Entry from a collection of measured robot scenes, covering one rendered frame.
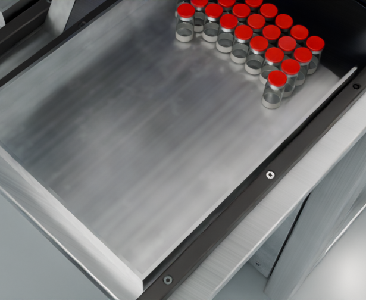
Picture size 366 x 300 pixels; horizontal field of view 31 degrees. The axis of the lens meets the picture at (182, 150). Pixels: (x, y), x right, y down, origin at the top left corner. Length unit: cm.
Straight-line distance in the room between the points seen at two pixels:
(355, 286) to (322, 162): 94
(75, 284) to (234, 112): 93
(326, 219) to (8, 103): 59
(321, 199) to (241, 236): 43
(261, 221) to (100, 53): 28
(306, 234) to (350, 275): 46
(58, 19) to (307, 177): 34
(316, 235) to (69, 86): 59
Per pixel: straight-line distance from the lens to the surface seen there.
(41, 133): 72
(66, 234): 67
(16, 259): 162
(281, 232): 127
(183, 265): 63
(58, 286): 158
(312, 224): 116
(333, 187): 103
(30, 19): 80
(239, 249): 66
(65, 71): 77
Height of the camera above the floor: 149
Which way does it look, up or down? 61 degrees down
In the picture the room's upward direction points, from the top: 4 degrees clockwise
